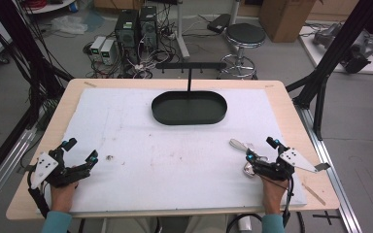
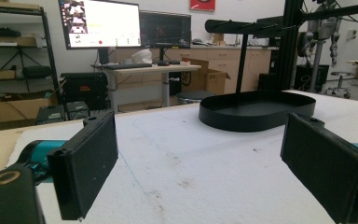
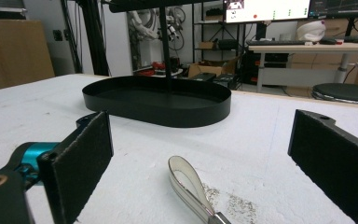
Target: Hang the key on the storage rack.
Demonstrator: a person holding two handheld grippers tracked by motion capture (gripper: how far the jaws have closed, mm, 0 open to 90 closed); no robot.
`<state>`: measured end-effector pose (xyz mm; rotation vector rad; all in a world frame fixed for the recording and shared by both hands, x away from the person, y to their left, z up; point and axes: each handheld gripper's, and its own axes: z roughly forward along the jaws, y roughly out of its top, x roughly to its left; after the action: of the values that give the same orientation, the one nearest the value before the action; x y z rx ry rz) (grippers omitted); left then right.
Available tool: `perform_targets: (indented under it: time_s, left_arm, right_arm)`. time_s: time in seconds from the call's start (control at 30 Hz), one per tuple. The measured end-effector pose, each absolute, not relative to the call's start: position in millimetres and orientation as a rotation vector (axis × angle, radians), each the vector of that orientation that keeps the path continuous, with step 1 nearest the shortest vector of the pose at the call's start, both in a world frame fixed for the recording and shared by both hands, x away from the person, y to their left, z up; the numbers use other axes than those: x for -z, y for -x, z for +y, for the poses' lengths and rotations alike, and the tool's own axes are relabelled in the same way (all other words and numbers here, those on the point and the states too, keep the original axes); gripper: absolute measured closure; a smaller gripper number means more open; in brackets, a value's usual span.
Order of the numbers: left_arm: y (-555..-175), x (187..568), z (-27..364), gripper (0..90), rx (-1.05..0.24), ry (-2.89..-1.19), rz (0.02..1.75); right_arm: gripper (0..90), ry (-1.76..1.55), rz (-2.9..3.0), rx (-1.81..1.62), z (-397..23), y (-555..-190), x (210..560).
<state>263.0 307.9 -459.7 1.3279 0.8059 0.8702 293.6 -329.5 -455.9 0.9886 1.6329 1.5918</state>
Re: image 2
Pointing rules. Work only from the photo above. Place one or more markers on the light wooden desk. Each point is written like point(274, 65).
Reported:
point(155, 69)

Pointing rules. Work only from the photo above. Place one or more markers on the small flat cardboard box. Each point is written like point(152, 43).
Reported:
point(1, 74)

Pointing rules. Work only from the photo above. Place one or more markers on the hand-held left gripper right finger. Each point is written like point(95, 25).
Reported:
point(323, 168)

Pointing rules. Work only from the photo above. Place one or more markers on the open cardboard box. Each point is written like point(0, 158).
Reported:
point(209, 79)

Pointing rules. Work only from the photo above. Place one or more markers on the white crumpled bag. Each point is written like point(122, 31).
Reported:
point(142, 57)

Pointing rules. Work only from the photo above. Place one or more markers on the black hard case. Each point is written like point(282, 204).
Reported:
point(84, 90)

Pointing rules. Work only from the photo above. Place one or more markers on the lit computer monitor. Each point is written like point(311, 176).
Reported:
point(105, 21)

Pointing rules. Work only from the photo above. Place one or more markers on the dark computer monitor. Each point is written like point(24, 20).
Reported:
point(164, 29)

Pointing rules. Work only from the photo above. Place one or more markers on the black aluminium frame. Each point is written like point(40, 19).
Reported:
point(287, 46)

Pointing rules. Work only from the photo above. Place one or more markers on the black metal shelf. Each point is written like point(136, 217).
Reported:
point(48, 46)

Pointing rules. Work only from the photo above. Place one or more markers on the white foam mat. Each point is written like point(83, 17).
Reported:
point(183, 161)

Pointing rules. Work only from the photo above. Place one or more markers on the black keyboard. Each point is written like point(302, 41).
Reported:
point(127, 66)

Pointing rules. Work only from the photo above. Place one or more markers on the red wall poster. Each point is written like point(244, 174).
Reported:
point(202, 5)

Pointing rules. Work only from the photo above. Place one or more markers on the metal swivel stool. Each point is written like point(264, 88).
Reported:
point(340, 84)

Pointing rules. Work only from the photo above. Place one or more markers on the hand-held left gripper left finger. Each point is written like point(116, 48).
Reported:
point(85, 161)

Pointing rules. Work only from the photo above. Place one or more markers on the black equipment box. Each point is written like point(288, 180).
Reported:
point(51, 114)
point(77, 110)

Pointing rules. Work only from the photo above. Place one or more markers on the wooden cabinet counter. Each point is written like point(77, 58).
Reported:
point(227, 57)

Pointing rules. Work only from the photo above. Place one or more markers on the black stand with oval tray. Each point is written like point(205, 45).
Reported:
point(251, 112)

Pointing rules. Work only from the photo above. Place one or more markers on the black computer mouse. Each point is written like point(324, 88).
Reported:
point(163, 63)

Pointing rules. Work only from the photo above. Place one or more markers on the large cardboard box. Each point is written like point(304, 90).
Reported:
point(18, 110)

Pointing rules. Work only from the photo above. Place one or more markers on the small red white container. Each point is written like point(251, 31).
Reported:
point(185, 62)

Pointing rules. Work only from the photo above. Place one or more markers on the black bag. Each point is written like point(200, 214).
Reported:
point(36, 71)

